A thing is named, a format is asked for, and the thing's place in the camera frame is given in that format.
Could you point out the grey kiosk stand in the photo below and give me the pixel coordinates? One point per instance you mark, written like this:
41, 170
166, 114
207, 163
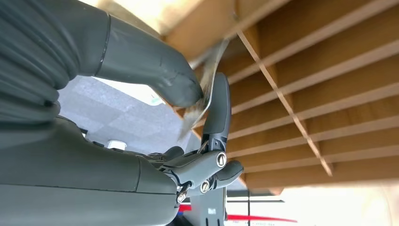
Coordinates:
202, 212

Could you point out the red barrier belt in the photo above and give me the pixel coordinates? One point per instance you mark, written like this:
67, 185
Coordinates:
265, 218

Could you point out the brown wooden card organizer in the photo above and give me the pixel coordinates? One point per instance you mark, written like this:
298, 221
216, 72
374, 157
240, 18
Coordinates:
311, 78

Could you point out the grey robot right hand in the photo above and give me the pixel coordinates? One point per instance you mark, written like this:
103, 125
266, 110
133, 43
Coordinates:
78, 174

